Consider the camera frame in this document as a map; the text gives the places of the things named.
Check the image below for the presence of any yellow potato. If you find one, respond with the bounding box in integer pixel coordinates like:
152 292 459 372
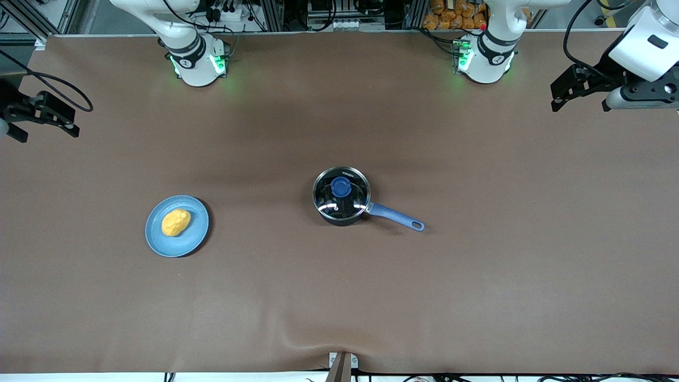
161 209 192 238

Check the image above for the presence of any brown table cover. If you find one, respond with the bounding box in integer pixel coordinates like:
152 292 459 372
0 29 679 375

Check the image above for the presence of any blue plate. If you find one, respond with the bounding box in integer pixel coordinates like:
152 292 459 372
145 195 211 258

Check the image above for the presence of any aluminium frame rail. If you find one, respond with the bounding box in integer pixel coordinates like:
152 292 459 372
0 0 81 38

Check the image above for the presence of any pile of orange toy food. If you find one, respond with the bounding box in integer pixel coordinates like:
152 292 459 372
422 0 488 31

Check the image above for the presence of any glass lid with blue knob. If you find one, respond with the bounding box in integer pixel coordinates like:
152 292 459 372
312 167 371 220

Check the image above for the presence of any black pot with blue handle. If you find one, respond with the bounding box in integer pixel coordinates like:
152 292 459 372
312 167 425 232

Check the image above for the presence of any metal table clamp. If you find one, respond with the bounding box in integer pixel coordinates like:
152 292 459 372
328 351 359 382

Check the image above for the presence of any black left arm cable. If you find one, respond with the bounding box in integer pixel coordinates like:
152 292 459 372
563 0 603 80

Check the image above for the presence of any white power strip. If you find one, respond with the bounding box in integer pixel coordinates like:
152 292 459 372
208 0 251 23

